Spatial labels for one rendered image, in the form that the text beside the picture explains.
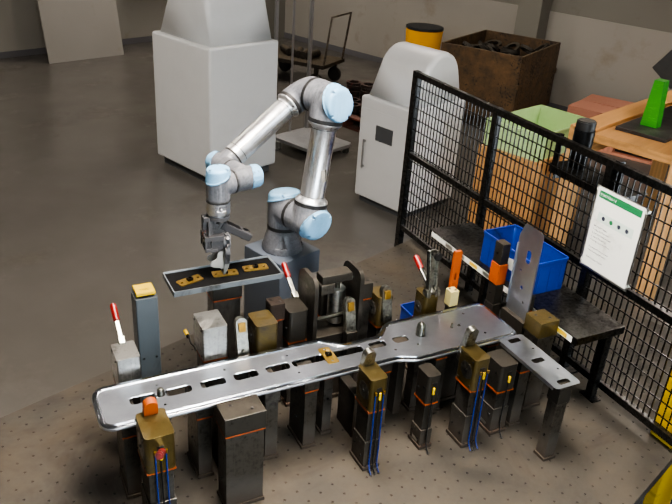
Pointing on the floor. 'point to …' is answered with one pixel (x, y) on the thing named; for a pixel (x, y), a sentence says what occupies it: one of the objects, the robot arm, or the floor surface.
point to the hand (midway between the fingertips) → (225, 268)
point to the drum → (424, 34)
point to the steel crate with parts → (505, 67)
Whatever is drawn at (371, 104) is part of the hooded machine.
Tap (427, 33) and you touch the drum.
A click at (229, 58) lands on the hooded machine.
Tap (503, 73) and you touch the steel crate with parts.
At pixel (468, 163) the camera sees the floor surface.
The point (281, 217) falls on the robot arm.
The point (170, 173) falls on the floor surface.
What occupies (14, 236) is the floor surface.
